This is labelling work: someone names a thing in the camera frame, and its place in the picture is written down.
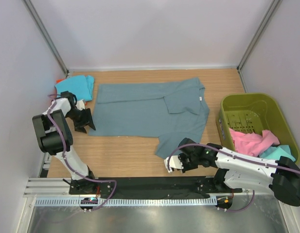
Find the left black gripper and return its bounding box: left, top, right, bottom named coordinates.
left=66, top=108, right=95, bottom=133

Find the grey blue t shirt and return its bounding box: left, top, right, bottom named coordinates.
left=88, top=78, right=210, bottom=159

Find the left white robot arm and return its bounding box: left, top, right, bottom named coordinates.
left=32, top=91, right=97, bottom=194

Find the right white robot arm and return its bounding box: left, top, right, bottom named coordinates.
left=178, top=138, right=300, bottom=207

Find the folded turquoise t shirt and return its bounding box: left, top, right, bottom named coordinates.
left=55, top=75, right=94, bottom=101

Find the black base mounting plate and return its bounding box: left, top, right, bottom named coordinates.
left=63, top=176, right=242, bottom=205

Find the pink t shirt in basket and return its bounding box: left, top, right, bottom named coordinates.
left=229, top=128, right=280, bottom=157

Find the olive green plastic basket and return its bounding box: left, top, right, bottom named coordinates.
left=216, top=93, right=300, bottom=160

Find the turquoise t shirt in basket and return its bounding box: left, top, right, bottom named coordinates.
left=259, top=145, right=296, bottom=162

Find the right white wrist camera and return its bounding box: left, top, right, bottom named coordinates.
left=164, top=155, right=184, bottom=173

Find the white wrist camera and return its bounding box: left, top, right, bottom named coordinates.
left=164, top=155, right=184, bottom=173
left=76, top=100, right=86, bottom=111

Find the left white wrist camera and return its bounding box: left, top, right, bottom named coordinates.
left=76, top=100, right=86, bottom=111

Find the aluminium front frame rail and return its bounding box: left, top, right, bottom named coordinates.
left=23, top=175, right=290, bottom=198

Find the white slotted cable duct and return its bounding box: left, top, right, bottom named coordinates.
left=35, top=196, right=217, bottom=207

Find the left aluminium corner post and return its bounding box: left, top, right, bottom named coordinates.
left=22, top=0, right=69, bottom=77

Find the aluminium corner post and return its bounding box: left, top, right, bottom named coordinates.
left=22, top=0, right=69, bottom=77
left=237, top=0, right=284, bottom=72

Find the right aluminium corner post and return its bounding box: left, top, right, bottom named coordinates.
left=237, top=0, right=284, bottom=72

